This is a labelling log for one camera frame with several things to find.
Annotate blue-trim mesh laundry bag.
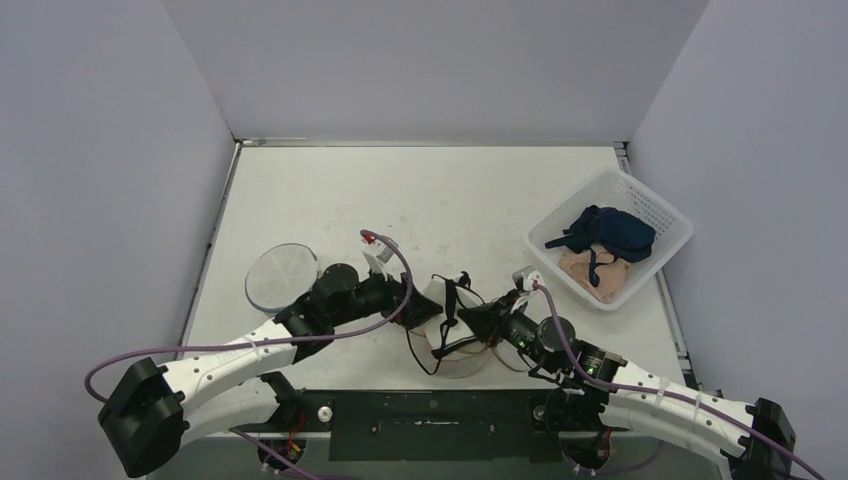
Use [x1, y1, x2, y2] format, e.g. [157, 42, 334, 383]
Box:
[244, 243, 319, 314]

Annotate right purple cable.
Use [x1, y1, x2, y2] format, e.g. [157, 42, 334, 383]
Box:
[533, 283, 826, 480]

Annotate white plastic basket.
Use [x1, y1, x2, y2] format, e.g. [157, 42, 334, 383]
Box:
[525, 167, 694, 311]

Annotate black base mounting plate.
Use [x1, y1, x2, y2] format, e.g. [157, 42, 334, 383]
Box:
[248, 389, 605, 463]

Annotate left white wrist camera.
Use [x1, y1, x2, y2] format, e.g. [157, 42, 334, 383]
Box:
[362, 235, 397, 279]

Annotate white bra black straps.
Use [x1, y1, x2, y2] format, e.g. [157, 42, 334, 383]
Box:
[405, 270, 488, 378]

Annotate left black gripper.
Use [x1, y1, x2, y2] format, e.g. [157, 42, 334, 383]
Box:
[331, 259, 442, 329]

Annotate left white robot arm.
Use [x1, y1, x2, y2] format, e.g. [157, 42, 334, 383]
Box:
[97, 264, 444, 478]

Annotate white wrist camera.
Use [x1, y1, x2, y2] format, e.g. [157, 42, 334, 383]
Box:
[511, 266, 544, 294]
[362, 235, 397, 279]

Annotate navy blue bra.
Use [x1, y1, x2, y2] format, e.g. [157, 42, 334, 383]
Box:
[544, 205, 656, 263]

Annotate beige bra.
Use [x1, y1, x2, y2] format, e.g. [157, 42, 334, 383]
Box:
[558, 245, 631, 304]

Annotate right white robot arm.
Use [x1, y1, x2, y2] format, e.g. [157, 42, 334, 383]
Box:
[448, 291, 795, 479]

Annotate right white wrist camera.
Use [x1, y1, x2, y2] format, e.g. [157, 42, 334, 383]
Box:
[511, 266, 544, 294]

